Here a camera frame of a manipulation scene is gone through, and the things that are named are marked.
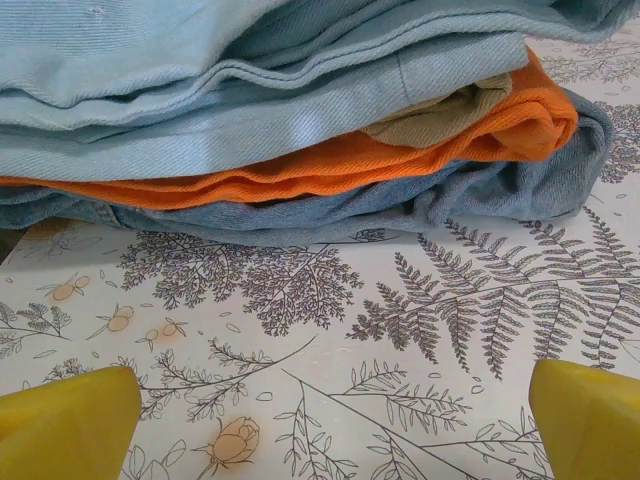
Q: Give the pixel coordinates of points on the orange trousers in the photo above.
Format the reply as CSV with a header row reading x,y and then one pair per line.
x,y
350,170

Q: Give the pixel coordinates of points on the beige cloth piece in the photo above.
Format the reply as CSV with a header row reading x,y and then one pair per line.
x,y
425,120

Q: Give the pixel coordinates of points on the light blue trousers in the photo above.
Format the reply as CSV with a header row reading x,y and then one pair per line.
x,y
150,75

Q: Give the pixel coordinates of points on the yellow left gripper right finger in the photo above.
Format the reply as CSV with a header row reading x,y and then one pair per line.
x,y
590,425

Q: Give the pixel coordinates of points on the blue denim trousers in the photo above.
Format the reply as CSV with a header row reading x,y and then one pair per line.
x,y
450,200

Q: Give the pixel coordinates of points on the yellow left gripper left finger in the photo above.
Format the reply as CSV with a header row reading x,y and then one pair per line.
x,y
65,425

